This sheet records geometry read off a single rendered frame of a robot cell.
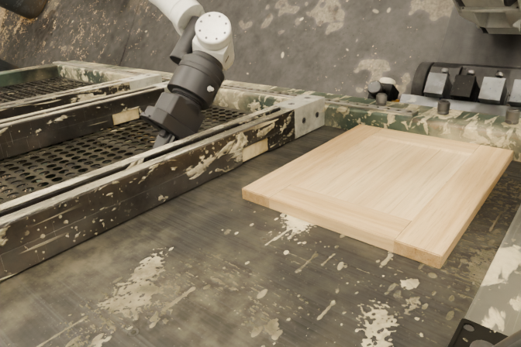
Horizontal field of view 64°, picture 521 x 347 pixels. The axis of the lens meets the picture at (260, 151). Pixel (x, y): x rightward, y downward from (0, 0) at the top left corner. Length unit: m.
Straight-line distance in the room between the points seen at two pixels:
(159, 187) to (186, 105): 0.17
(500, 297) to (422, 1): 1.84
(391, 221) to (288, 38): 1.92
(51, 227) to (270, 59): 1.96
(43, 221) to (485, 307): 0.50
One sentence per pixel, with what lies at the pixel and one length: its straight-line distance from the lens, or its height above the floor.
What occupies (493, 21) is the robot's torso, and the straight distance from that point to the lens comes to 1.64.
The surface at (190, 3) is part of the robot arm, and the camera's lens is 0.86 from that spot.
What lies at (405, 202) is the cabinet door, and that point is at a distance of 0.65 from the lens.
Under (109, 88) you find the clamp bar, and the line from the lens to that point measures 1.33.
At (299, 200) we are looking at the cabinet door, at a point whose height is 1.21.
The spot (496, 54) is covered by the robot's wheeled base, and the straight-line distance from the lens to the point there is 1.79.
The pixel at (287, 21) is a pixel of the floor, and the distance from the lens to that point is 2.49.
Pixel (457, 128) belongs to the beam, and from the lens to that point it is 0.91.
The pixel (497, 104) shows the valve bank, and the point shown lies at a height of 0.74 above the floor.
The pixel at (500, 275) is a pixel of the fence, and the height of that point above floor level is 1.27.
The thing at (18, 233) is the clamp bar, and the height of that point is 1.50.
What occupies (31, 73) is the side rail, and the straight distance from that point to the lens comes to 2.03.
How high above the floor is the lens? 1.76
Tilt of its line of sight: 52 degrees down
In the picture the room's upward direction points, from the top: 64 degrees counter-clockwise
